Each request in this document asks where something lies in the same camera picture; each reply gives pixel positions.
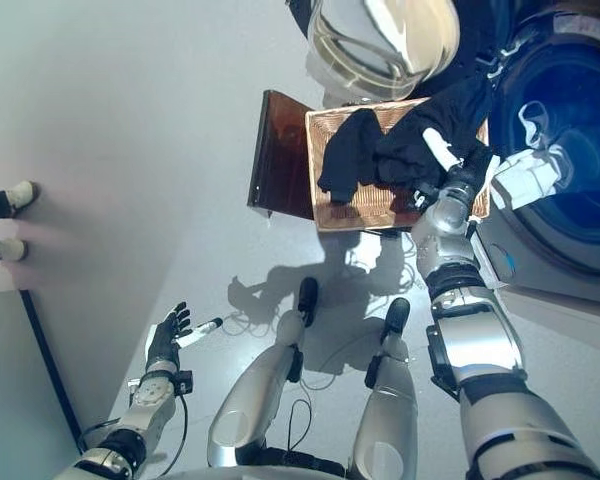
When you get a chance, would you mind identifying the robot right hand black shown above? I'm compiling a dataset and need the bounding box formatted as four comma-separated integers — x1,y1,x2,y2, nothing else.
422,126,485,195

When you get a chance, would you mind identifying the robot left hand black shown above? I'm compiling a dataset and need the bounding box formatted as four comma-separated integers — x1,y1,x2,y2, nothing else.
145,300,225,375

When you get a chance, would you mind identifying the white garment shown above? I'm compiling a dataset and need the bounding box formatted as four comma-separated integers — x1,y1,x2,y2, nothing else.
489,98,570,212

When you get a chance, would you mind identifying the dark grey washing machine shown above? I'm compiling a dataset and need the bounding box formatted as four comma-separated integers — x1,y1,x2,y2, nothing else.
457,0,600,307

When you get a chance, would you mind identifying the flat rectangular wicker basket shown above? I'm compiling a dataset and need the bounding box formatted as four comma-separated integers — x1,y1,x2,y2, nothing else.
304,97,494,234

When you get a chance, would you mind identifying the robot left leg silver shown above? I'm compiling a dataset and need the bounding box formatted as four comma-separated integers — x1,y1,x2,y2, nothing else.
207,277,320,466

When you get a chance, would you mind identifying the robot leg silver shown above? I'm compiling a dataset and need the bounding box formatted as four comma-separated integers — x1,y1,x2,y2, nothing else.
353,297,434,480
207,277,320,466

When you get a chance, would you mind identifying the round glass washer door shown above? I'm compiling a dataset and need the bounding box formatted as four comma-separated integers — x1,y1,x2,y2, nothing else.
307,0,461,101

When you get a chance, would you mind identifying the robot torso grey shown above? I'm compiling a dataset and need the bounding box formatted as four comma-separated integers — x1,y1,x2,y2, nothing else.
169,444,351,480

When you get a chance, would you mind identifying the brown amber acrylic stool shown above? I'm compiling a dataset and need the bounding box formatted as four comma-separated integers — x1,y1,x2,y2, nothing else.
247,89,331,221

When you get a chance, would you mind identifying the robot right leg silver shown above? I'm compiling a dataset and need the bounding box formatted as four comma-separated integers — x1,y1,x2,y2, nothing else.
353,297,434,480

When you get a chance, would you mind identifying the black leg cable loop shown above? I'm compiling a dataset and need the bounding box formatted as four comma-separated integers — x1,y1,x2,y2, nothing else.
286,398,314,452

